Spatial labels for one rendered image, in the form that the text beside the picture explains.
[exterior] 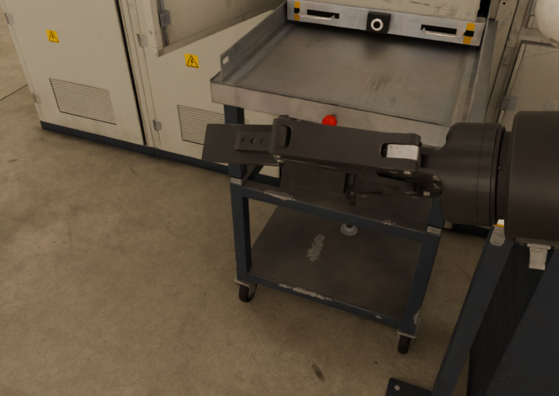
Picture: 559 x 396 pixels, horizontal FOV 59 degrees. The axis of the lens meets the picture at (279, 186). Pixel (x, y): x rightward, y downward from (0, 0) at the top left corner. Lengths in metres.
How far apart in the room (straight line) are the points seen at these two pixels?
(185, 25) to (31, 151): 1.47
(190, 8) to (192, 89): 0.71
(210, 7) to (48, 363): 1.19
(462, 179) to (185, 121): 1.96
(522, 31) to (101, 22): 1.58
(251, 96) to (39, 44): 1.55
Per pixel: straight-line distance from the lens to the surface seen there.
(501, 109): 1.79
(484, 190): 0.35
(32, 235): 2.22
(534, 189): 0.34
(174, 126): 2.29
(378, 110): 1.11
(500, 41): 1.73
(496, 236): 0.97
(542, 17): 0.81
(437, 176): 0.36
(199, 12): 1.50
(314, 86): 1.19
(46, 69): 2.62
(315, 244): 1.72
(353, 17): 1.47
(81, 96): 2.55
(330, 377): 1.61
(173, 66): 2.13
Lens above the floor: 1.38
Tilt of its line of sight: 38 degrees down
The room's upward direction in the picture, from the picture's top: straight up
